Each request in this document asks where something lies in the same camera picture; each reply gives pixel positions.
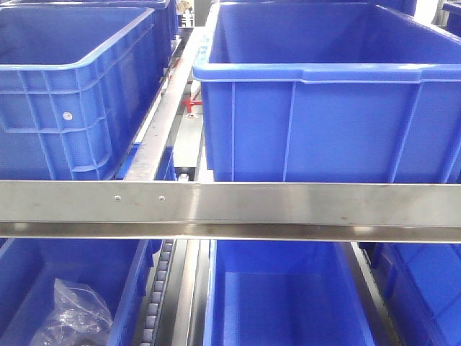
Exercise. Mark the upper right blue crate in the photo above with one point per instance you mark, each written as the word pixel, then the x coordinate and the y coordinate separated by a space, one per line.
pixel 328 92

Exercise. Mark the grey roller track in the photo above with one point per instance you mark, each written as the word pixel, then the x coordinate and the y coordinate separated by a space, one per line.
pixel 158 291

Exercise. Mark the lower middle blue crate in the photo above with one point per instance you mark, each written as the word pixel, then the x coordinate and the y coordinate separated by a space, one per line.
pixel 282 293

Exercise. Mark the upper left blue crate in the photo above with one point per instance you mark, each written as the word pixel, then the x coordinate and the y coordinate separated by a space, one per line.
pixel 76 83

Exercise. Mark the clear plastic bag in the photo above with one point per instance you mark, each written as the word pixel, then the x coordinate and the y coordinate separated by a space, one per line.
pixel 80 316

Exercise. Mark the lower right blue crate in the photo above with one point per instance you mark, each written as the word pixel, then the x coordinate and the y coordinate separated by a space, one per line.
pixel 420 285

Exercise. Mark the steel rack front rail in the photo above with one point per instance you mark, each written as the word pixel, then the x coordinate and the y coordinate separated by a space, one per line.
pixel 231 210

